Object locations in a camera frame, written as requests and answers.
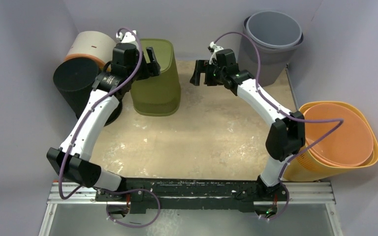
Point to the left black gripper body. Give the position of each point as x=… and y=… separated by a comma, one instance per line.
x=151, y=64

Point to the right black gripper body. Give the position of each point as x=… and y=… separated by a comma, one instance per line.
x=204, y=73

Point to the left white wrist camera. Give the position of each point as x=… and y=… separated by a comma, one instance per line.
x=127, y=37

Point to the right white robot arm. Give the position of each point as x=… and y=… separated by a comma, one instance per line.
x=286, y=136

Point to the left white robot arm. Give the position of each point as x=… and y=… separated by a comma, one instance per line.
x=72, y=159

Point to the black ribbed waste bin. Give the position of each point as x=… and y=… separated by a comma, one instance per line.
x=74, y=79

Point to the light grey smooth bucket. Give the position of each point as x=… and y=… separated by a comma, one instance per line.
x=273, y=29

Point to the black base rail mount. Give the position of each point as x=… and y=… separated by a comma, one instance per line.
x=142, y=194

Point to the olive green waste bin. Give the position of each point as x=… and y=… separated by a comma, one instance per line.
x=158, y=96

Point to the cream three-drawer mini cabinet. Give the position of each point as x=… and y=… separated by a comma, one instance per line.
x=94, y=45

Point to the orange smooth bucket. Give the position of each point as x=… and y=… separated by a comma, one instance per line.
x=349, y=145

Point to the yellow mesh waste bin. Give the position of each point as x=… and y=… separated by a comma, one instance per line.
x=306, y=167

